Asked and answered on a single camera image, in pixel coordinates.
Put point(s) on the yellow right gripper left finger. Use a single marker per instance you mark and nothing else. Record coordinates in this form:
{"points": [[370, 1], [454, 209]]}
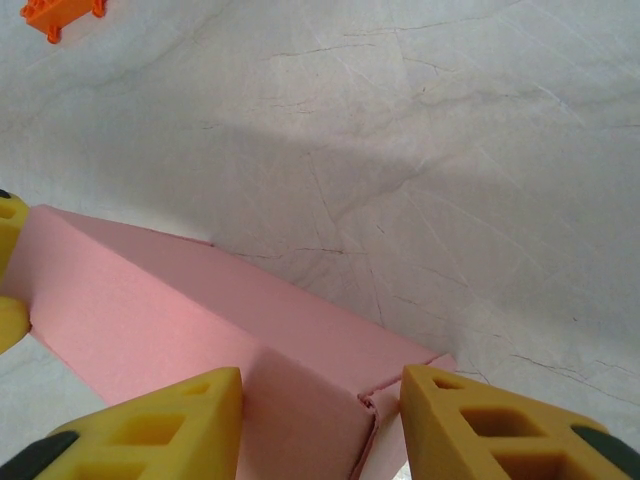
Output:
{"points": [[200, 440]]}

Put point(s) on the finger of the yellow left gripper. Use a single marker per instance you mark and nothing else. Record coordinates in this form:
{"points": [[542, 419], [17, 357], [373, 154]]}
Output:
{"points": [[12, 325], [10, 235]]}

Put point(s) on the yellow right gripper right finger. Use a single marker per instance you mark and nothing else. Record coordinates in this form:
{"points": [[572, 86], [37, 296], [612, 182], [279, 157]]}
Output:
{"points": [[440, 430]]}

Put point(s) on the pink paper box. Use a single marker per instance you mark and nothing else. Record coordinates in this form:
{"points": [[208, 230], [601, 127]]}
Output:
{"points": [[150, 310]]}

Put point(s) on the orange toy block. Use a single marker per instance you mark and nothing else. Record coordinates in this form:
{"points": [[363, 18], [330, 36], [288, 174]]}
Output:
{"points": [[55, 12]]}

